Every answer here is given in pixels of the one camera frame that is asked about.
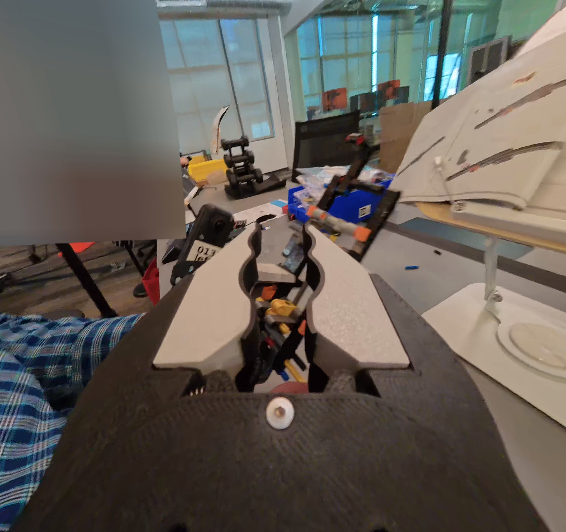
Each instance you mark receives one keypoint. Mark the black slanted metal leg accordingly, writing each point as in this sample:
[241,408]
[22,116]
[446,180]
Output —
[86,280]

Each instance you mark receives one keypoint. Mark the white book stand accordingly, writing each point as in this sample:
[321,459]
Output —
[468,320]

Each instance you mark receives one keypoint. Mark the clear plastic bags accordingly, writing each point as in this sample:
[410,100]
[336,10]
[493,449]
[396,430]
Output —
[318,178]

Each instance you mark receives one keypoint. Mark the black lego chassis model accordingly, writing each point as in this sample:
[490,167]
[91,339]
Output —
[380,218]

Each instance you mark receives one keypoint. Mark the brown cardboard box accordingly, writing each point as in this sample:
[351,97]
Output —
[402,134]

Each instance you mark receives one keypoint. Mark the white printed paper sheet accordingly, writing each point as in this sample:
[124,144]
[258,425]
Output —
[278,211]

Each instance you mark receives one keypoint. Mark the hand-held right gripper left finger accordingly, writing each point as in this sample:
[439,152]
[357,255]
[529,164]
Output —
[208,315]

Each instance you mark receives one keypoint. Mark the open lego instruction booklet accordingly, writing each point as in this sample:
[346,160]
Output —
[486,121]

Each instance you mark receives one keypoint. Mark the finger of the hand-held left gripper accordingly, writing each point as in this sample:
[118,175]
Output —
[276,271]

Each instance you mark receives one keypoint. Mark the person's plaid shirt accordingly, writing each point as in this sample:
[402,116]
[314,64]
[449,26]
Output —
[22,452]

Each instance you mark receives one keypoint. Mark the person's left forearm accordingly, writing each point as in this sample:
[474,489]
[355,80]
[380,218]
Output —
[88,346]

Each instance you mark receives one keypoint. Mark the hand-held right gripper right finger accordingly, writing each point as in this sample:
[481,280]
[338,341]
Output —
[358,320]

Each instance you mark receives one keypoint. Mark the silver spiral air duct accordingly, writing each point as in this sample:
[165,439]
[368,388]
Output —
[247,1]

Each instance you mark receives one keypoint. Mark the white curved strip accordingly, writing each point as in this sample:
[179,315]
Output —
[219,130]

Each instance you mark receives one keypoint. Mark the rack of black dumbbells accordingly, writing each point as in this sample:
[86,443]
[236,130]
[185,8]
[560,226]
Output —
[241,165]

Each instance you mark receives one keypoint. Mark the dark teal desk mat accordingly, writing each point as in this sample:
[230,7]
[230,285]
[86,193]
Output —
[442,236]

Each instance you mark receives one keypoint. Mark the yellow storage bin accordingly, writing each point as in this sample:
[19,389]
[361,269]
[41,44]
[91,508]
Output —
[205,169]

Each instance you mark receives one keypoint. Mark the black mesh office chair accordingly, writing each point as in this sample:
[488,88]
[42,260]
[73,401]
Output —
[325,143]

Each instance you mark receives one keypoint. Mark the blue storage bin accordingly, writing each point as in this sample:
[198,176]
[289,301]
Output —
[345,205]

